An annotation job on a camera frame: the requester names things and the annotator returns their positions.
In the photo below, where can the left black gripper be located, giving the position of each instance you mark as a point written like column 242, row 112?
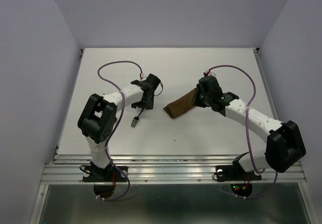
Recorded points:
column 148, row 105

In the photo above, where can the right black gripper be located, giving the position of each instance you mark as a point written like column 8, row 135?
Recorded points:
column 196, row 101

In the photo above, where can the black fork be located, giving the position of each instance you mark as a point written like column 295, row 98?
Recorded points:
column 135, row 120

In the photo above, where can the brown cloth napkin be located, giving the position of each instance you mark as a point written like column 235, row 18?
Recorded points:
column 180, row 106

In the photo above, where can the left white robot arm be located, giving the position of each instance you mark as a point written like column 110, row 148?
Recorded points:
column 98, row 120

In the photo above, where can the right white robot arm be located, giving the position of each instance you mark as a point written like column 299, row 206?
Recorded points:
column 284, row 144

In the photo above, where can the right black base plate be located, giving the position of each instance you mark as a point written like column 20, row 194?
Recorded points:
column 235, row 173

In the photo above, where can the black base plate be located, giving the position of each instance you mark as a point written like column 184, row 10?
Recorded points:
column 110, row 174
column 235, row 173

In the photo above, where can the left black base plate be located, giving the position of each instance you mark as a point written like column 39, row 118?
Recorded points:
column 110, row 174

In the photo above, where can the aluminium frame rail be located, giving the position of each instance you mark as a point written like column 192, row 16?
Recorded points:
column 142, row 169

